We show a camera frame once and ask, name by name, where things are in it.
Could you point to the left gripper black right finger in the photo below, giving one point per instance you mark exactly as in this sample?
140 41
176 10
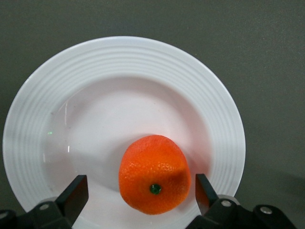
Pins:
210 206

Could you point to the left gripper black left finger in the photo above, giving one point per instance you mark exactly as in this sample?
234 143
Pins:
71 202

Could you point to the orange mandarin fruit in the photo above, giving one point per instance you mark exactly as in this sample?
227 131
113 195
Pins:
152 167

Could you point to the white ribbed ceramic plate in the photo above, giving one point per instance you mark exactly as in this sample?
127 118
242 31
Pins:
119 95

